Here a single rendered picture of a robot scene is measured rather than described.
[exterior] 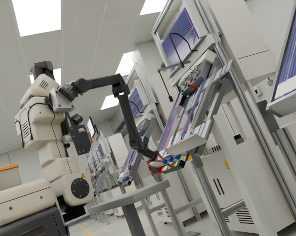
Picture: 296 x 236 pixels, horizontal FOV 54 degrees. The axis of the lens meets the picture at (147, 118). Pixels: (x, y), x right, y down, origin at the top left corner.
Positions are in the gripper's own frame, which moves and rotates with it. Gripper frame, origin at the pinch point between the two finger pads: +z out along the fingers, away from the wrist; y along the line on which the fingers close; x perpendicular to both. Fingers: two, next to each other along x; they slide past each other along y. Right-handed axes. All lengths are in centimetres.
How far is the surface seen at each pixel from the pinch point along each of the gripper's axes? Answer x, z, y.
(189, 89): -56, -3, -7
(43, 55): -141, -174, 260
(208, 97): -42, 4, -33
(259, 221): 24, 37, -64
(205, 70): -62, -4, -29
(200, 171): 6.0, 12.3, -37.2
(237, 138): -32, 39, -19
